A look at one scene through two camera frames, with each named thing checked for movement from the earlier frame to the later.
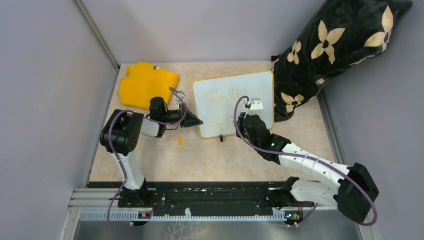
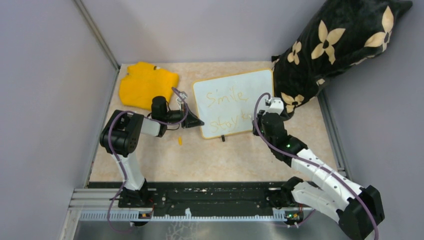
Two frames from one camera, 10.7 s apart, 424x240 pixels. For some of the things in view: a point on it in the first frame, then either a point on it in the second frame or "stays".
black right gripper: (239, 125) to (259, 116)
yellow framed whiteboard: (215, 100) stays
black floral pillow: (340, 33) stays
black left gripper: (190, 120) stays
